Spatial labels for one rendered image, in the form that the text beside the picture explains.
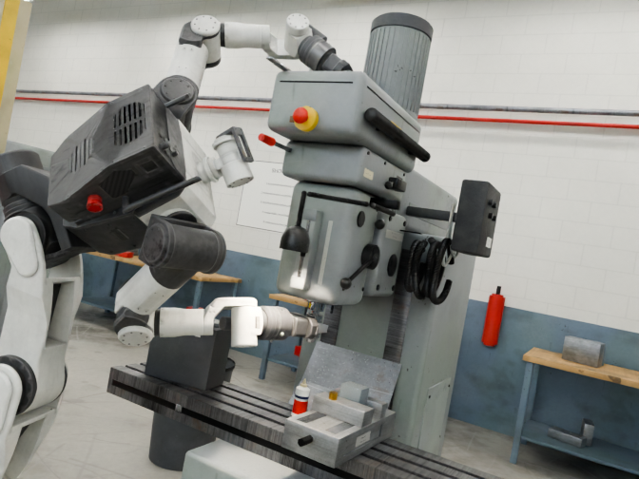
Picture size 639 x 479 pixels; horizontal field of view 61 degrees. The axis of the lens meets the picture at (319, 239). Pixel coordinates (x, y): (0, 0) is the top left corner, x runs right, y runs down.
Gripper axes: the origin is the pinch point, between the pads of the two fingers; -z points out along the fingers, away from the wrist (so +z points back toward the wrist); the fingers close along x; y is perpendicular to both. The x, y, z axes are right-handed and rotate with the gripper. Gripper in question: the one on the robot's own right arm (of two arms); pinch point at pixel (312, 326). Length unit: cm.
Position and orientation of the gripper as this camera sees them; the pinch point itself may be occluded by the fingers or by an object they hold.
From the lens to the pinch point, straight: 154.4
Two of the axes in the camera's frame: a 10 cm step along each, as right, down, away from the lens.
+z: -7.4, -1.5, -6.5
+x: -6.4, -1.1, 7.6
